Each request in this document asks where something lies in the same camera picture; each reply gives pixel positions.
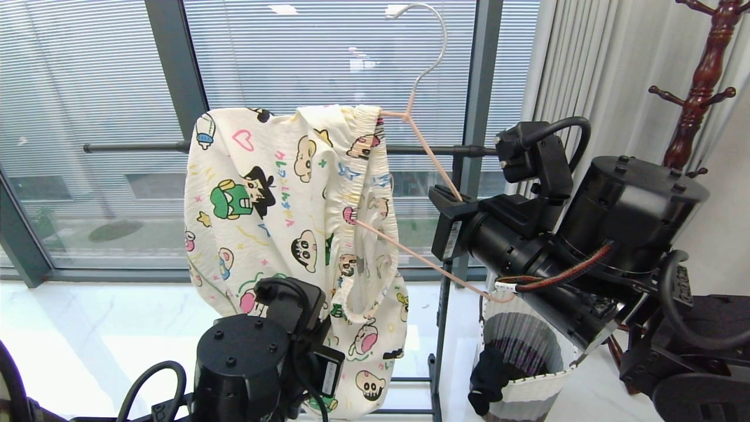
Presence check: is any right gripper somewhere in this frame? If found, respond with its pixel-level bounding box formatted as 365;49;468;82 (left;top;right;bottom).
429;186;554;276

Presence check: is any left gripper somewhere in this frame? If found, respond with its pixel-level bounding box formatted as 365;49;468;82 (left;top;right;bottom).
290;343;346;422

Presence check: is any pink clothes hanger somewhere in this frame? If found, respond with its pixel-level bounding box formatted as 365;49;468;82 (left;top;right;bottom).
343;3;517;304

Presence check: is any cream printed garment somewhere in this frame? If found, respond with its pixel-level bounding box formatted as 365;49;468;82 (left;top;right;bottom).
183;104;410;420

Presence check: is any white laundry basket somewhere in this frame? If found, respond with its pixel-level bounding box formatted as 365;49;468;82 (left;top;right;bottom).
472;287;582;422

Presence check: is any black clothes rack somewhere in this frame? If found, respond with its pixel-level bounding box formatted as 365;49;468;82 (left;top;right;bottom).
82;139;499;422

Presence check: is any black garment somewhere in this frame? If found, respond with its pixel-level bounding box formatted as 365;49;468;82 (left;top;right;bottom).
468;346;551;417

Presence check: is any beige curtain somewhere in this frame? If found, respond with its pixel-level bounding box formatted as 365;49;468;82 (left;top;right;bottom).
486;0;750;294

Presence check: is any window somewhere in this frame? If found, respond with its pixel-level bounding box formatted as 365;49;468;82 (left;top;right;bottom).
0;0;540;288

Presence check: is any dark wooden coat stand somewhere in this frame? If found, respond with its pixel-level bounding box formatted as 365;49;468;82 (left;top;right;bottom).
604;0;750;396

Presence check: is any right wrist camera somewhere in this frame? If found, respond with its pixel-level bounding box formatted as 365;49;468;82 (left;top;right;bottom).
495;121;575;203

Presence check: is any black cable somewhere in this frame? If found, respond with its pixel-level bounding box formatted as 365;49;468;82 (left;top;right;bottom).
521;116;592;173
659;249;750;352
116;360;188;422

